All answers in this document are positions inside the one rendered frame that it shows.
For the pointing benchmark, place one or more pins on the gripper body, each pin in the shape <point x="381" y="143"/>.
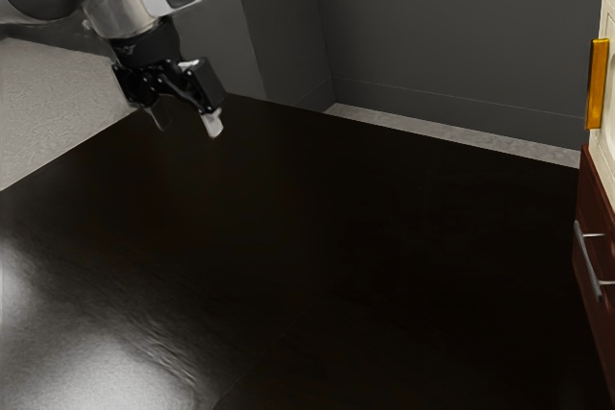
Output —
<point x="144" y="59"/>

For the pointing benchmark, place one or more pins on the dark red wooden cabinet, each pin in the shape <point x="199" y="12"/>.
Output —
<point x="596" y="227"/>

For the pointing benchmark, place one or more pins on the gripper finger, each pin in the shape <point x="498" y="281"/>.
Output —
<point x="159" y="117"/>
<point x="204" y="88"/>

